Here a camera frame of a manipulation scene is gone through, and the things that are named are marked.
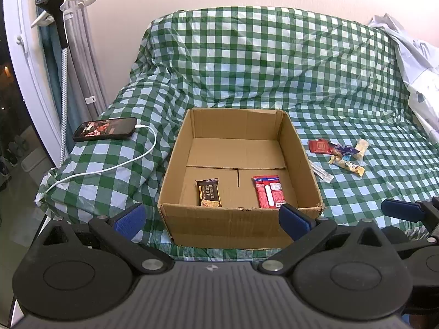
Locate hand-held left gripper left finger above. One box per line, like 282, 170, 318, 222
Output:
41, 203, 174, 275

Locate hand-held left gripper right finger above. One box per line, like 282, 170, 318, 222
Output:
258, 203, 392, 275

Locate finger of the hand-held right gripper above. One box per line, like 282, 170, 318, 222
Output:
381, 199, 439, 234

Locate yellow white snack bar packet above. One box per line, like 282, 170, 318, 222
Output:
328, 154, 365, 178

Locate white nougat snack packet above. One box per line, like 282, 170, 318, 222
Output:
353, 138, 370, 161

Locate red square snack packet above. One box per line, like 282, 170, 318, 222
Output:
308, 139, 331, 154

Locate brown cardboard box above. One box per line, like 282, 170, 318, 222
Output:
157, 107, 325, 250

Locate purple snack packet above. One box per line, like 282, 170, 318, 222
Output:
329, 144, 357, 158

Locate red white snack packet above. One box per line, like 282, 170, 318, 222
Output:
252, 175, 286, 209

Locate silver stick packet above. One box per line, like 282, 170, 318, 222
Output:
309, 159, 334, 182

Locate brown snack bar packet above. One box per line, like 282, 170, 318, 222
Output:
196, 178, 222, 208

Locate black smartphone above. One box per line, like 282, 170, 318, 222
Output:
73, 117, 138, 142

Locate pale slippers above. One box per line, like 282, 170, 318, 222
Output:
10, 135, 31, 155

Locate white printed cloth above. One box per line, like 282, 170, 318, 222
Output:
368, 13, 439, 144

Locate green checked bed sheet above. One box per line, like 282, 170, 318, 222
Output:
34, 6, 439, 261

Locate white charging cable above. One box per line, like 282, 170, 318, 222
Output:
34, 124, 157, 209

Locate white door frame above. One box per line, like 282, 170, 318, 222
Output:
2, 0, 69, 165

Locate black garment steamer with hose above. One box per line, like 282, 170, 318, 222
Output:
35, 0, 71, 170

